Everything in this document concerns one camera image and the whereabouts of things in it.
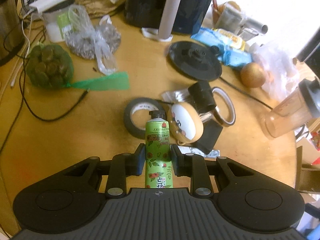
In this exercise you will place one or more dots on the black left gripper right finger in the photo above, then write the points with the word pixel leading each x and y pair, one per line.
pixel 196 168

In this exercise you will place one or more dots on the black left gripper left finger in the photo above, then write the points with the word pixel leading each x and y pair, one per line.
pixel 119 168

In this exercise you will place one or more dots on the green hand cream tube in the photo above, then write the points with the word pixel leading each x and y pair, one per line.
pixel 158 167

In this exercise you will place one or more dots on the black square block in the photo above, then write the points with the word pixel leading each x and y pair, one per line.
pixel 211 133

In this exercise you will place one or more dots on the round tan white case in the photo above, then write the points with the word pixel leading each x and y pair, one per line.
pixel 185 123

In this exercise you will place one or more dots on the black cylindrical cap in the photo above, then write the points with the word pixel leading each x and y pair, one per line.
pixel 202 95

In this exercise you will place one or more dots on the silver foil sachet strip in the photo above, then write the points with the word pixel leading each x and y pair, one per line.
pixel 186 149

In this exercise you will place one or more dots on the cotton swab pack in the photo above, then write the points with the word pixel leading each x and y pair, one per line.
pixel 176 96

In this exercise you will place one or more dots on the black tape roll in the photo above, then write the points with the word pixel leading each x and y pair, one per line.
pixel 136 114

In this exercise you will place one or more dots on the black kettle base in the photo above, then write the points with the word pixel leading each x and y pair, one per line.
pixel 194 61

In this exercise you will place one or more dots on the yellow onion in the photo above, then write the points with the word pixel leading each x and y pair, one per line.
pixel 253 75

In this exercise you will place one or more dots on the blue snack package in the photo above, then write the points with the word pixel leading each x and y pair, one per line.
pixel 227 55

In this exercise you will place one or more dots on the clear shaker bottle black lid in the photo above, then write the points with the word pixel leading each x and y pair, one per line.
pixel 301 106

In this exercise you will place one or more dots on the green net bag of fruit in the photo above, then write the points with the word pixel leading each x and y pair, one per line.
pixel 51 67

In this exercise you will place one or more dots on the clear plastic bag right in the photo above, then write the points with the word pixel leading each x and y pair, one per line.
pixel 282 76

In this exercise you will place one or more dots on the clear plastic bag dark contents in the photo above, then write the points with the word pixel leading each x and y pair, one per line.
pixel 93 42

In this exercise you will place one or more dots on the yellow snack packet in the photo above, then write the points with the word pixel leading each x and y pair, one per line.
pixel 230 39

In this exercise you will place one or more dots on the silver foil roll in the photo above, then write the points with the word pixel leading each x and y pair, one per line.
pixel 235 21

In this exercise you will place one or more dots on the white plastic tub green label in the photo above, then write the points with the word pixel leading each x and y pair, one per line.
pixel 58 25

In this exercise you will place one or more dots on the brown paper bag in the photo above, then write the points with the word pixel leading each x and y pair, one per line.
pixel 99 8

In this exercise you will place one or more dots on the stainless steel kettle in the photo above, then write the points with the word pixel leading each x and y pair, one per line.
pixel 12 38

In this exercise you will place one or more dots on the dark blue air fryer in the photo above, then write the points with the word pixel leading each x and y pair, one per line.
pixel 148 13

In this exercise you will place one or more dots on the cardboard tube paper towel holder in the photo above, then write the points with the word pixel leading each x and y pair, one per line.
pixel 163 33

